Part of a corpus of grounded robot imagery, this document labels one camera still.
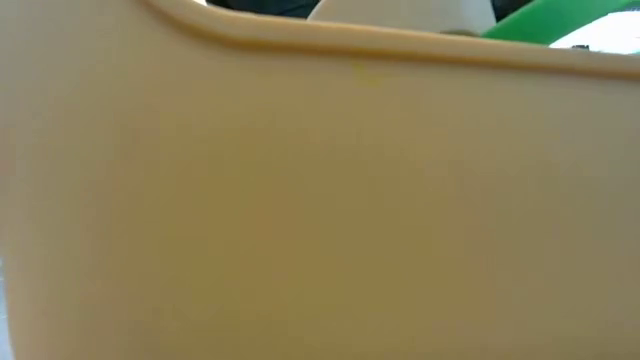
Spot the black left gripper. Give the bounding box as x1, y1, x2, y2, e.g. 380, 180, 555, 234
205, 0, 322, 20

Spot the tan rubber band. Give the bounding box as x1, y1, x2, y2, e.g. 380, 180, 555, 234
306, 0, 497, 37

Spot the green rubber band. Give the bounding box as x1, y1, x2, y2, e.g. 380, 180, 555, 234
481, 0, 640, 47

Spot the yellow plastic bin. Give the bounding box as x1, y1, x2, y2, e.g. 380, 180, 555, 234
0, 0, 640, 360

